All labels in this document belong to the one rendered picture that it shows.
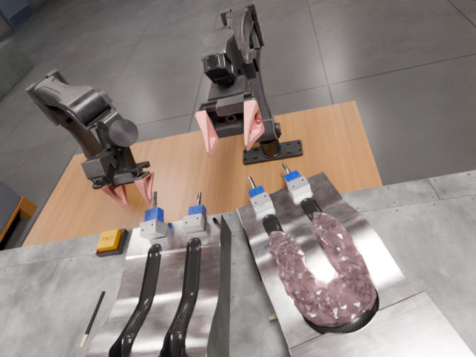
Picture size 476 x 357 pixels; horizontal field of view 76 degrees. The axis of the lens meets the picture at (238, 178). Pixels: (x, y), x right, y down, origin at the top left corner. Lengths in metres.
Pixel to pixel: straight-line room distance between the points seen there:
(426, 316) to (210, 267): 0.43
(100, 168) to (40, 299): 0.57
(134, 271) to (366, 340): 0.54
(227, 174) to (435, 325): 0.68
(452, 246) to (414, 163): 1.27
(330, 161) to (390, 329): 0.52
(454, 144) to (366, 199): 1.38
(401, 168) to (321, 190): 1.24
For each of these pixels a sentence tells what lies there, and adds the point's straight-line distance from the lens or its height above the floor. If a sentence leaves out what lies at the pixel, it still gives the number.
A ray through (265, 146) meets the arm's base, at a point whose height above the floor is 0.86.
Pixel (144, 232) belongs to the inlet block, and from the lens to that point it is 0.83.
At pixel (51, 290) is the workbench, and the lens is 1.12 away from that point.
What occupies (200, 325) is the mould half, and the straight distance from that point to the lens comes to 0.67.
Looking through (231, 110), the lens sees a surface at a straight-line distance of 0.53.
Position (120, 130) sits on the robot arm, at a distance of 0.66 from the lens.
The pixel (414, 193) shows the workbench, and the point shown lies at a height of 0.80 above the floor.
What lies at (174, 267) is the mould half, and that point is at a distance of 0.79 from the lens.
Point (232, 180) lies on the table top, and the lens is 1.00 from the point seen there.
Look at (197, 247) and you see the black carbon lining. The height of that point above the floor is 0.88.
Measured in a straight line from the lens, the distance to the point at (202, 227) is 0.79.
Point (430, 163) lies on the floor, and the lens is 2.08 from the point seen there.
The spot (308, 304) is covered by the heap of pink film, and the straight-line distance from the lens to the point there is 0.66.
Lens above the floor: 1.51
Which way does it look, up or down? 46 degrees down
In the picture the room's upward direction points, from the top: 23 degrees counter-clockwise
